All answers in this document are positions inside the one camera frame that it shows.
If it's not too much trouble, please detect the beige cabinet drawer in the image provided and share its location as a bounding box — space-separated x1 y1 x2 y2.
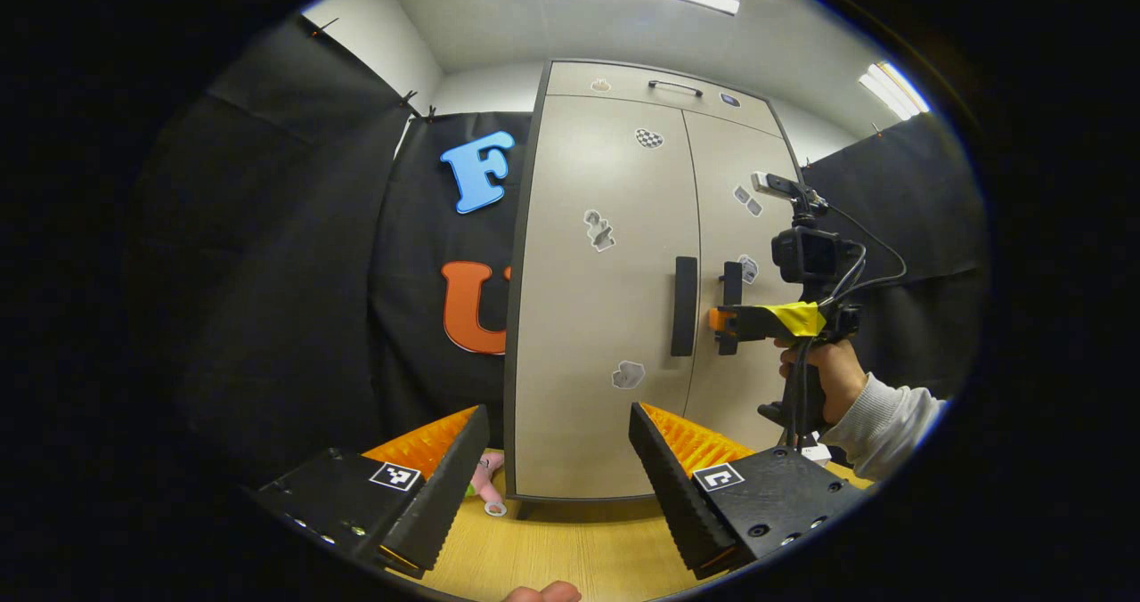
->
545 61 783 137

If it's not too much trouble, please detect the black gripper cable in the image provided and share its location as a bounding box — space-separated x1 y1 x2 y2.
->
824 203 909 309

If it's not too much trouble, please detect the black door handle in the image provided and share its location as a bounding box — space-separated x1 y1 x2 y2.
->
718 261 744 356
671 256 699 357

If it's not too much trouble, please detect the black backdrop cloth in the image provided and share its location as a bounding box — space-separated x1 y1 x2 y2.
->
802 112 985 407
147 14 535 496

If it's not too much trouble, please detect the beige cabinet door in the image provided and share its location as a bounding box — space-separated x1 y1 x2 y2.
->
681 110 807 452
515 94 703 499

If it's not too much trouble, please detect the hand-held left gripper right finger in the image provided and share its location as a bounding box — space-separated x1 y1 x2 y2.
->
629 401 869 581

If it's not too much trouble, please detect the black left door handle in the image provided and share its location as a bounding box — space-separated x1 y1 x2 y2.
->
671 256 699 357

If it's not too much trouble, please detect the beige double-door shoe cabinet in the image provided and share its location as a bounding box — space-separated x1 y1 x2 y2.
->
503 59 813 505

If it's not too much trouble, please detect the black right door handle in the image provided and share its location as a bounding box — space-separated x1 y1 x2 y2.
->
718 261 744 356

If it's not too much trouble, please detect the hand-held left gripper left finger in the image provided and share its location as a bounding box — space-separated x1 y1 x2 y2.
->
252 403 491 581

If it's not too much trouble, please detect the pink and green toy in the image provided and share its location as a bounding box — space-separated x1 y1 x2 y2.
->
468 451 509 518

